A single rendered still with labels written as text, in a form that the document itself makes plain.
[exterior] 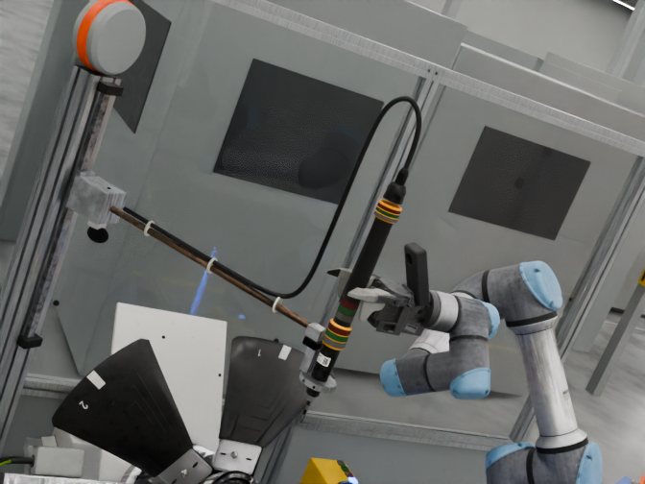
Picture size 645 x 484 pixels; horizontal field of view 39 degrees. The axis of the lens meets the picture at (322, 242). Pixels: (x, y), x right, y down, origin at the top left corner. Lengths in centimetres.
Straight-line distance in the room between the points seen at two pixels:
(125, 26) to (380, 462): 158
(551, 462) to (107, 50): 130
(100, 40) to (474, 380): 99
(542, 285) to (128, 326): 90
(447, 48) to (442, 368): 298
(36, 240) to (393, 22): 269
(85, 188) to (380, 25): 263
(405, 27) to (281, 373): 280
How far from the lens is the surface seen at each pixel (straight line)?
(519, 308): 209
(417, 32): 449
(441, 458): 304
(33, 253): 209
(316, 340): 170
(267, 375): 190
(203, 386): 207
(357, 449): 285
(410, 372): 181
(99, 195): 195
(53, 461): 185
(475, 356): 177
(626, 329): 742
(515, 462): 221
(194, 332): 208
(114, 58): 198
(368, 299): 162
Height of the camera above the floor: 214
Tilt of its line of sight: 15 degrees down
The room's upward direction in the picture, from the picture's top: 22 degrees clockwise
